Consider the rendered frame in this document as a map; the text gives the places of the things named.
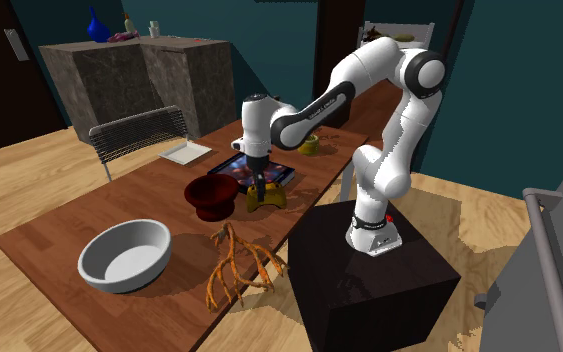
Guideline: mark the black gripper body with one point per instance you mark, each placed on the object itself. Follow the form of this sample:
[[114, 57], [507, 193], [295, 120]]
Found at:
[[257, 164]]

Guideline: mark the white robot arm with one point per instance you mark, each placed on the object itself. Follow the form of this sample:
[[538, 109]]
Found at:
[[388, 175]]

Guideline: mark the book with colourful cover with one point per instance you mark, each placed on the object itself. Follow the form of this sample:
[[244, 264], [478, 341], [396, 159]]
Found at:
[[281, 173]]

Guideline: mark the yellow game controller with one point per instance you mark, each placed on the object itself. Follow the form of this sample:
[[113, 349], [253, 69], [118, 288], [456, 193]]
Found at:
[[275, 196]]

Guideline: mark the dark red bowl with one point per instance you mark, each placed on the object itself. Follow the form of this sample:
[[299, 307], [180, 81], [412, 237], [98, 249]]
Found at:
[[211, 192]]

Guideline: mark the yellow green cup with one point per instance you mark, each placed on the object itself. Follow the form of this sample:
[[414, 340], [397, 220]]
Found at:
[[308, 146]]

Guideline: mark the white square tray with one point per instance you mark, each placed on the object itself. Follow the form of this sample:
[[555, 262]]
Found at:
[[185, 152]]

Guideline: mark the orange branched root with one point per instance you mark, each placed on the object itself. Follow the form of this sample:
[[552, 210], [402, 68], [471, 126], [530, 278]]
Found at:
[[232, 253]]

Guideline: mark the chair with black mesh back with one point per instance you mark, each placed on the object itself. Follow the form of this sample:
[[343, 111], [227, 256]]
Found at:
[[137, 131]]

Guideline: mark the brown wooden table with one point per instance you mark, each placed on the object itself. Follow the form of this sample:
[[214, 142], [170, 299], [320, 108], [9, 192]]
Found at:
[[115, 204]]

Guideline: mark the grey white bowl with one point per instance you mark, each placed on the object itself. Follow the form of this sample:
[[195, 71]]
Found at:
[[130, 253]]

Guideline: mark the dark stone cabinet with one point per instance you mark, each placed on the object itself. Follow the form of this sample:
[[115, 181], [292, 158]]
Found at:
[[115, 83]]

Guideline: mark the black robot stand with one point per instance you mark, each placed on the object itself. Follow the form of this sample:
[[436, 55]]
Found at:
[[373, 302]]

